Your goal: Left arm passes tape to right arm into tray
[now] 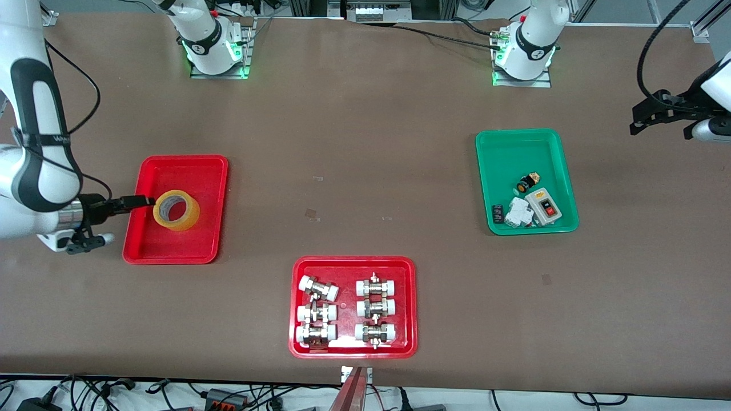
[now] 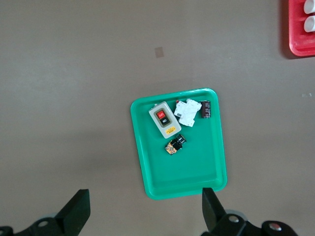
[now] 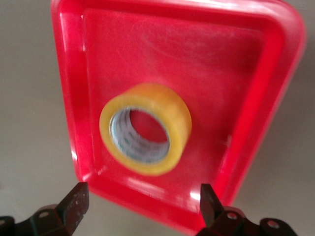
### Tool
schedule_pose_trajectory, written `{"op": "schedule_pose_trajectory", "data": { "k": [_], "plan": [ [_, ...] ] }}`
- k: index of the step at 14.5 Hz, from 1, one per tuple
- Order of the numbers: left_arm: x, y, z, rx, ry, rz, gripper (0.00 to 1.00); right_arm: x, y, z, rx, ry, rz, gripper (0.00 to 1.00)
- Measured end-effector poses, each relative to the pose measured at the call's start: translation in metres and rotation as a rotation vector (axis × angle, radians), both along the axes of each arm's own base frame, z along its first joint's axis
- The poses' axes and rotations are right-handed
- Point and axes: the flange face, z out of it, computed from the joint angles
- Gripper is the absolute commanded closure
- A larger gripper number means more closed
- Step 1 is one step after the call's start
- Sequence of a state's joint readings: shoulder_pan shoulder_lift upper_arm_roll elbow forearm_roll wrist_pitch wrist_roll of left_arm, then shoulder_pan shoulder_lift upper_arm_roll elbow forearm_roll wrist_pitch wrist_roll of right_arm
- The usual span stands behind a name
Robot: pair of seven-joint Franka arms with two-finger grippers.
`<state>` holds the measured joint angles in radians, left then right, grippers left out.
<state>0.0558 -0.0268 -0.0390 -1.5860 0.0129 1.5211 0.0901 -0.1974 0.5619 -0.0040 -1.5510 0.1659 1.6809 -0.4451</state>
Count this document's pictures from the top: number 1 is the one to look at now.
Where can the green plastic tray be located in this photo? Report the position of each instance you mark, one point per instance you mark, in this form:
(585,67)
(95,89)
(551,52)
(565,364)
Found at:
(514,154)

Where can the black power adapter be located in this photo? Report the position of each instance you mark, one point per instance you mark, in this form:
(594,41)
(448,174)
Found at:
(37,404)

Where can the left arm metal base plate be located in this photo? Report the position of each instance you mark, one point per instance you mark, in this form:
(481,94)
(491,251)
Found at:
(539,81)

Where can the white capped metal pipe fitting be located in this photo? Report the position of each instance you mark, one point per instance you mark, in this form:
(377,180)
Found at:
(376,286)
(375,333)
(320,288)
(376,308)
(316,334)
(316,313)

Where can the black orange power box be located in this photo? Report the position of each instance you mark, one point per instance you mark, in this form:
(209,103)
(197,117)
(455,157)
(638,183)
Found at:
(225,398)

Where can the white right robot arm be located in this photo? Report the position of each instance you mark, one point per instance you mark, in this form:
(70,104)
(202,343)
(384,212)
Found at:
(23,114)

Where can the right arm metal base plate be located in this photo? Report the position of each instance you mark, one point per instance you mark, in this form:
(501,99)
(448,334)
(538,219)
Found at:
(246,45)

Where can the reddish aluminium camera bar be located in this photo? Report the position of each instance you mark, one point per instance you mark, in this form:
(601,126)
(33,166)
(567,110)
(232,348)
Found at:
(351,394)

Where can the empty red plastic tray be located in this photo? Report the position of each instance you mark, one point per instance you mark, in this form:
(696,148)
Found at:
(183,245)

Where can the small black electronic module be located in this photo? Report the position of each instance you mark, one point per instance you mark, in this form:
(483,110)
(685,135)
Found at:
(497,213)

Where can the yellow tape roll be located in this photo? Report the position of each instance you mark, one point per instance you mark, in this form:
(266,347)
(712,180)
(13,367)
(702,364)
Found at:
(191,216)

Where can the red tray with fittings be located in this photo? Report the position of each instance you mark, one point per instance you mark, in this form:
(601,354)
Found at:
(348,308)

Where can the black yellow push button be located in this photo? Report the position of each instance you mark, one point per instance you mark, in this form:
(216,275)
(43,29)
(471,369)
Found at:
(524,185)

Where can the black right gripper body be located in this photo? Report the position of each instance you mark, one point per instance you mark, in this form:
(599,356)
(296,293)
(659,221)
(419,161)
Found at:
(95,208)

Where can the white circuit breaker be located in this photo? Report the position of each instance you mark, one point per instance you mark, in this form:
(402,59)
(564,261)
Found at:
(518,213)

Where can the aluminium frame profile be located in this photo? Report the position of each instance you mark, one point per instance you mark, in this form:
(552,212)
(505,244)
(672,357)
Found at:
(50,16)
(705,25)

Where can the grey switch box red button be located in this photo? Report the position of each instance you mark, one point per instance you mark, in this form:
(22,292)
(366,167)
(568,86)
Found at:
(543,205)

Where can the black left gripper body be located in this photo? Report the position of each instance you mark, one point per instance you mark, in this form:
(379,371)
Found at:
(683,105)

